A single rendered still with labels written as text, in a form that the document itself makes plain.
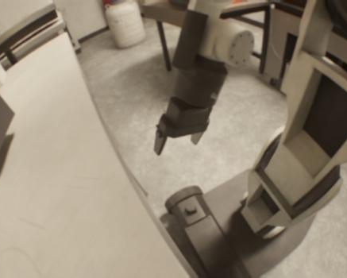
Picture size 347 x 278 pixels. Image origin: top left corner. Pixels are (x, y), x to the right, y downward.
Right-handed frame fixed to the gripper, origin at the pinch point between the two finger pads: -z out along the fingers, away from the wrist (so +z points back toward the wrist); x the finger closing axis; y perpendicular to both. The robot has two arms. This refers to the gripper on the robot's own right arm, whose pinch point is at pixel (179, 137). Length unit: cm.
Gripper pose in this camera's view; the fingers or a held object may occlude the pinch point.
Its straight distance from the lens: 42.6
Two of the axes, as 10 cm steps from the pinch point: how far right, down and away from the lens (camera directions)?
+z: 2.4, -7.5, -6.2
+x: -8.1, 2.0, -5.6
